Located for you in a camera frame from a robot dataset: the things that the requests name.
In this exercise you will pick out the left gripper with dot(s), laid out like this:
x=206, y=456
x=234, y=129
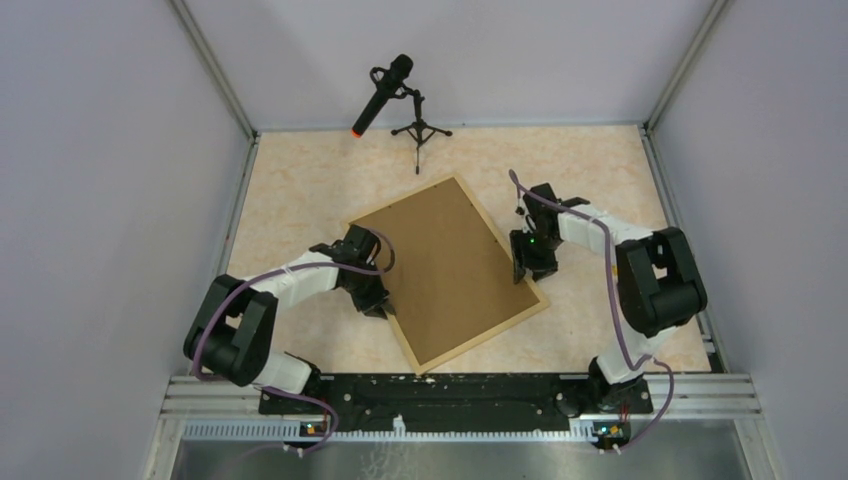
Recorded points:
x=376, y=305

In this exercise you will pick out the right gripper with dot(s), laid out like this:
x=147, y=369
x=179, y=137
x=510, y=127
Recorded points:
x=521, y=259

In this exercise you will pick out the wooden picture frame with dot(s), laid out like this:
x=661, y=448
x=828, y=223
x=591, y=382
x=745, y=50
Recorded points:
x=530, y=311

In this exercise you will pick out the brown backing board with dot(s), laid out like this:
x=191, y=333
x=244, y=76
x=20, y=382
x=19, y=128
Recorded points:
x=457, y=265

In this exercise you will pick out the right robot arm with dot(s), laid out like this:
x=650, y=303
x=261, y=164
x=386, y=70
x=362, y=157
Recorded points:
x=654, y=287

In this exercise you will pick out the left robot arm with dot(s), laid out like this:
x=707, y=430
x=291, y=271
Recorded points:
x=231, y=335

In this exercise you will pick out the black tripod stand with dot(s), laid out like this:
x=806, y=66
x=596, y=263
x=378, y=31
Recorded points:
x=419, y=130

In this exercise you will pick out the black microphone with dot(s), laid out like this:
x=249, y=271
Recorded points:
x=389, y=84

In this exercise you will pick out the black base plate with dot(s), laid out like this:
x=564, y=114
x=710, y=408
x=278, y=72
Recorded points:
x=459, y=403

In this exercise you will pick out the aluminium rail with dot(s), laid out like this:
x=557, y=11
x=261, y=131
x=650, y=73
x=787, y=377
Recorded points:
x=222, y=411

